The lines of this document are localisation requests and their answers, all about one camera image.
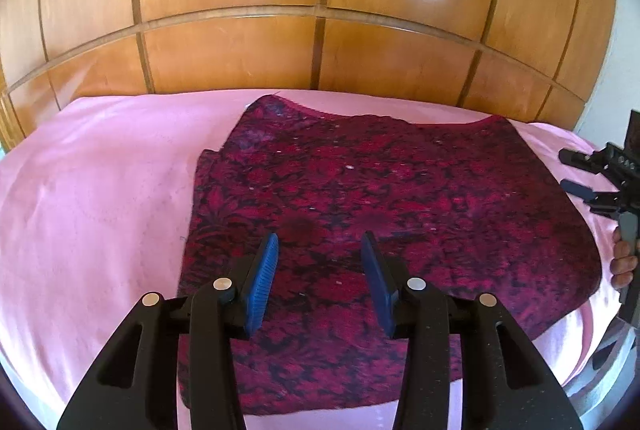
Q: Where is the red floral patterned garment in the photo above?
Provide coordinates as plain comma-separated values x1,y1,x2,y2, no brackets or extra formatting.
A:
178,96,602,416

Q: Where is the person's right hand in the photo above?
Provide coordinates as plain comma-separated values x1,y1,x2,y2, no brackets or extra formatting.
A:
610,227,639,290

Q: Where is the wooden panelled wardrobe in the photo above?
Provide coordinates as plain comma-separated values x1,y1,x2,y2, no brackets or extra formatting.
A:
1,0,616,149

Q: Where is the pink bed sheet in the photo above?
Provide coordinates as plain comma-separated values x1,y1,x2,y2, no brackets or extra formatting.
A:
1,90,620,429

